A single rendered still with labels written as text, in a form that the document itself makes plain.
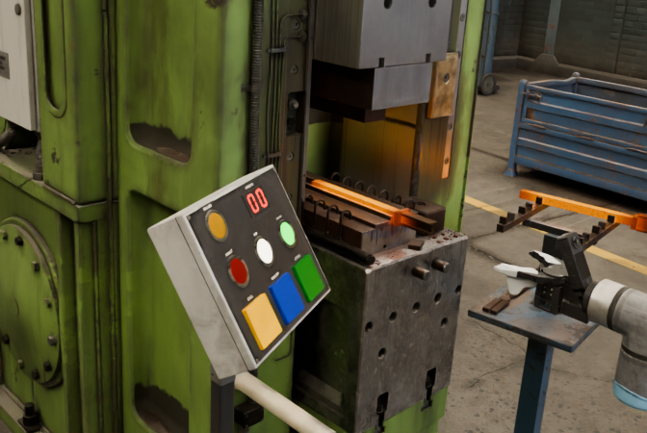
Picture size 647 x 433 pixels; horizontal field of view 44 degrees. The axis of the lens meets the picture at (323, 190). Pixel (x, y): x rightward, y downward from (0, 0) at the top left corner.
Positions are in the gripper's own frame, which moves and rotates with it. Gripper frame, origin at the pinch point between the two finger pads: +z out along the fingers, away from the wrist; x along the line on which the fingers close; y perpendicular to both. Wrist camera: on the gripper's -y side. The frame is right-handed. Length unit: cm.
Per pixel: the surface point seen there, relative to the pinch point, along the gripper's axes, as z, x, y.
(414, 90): 32.8, 1.6, -30.0
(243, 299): 10, -65, -5
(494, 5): 435, 612, 2
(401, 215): 30.5, -1.5, -0.6
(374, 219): 35.3, -5.9, 1.3
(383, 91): 32.8, -9.1, -30.7
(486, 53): 431, 602, 54
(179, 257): 16, -74, -12
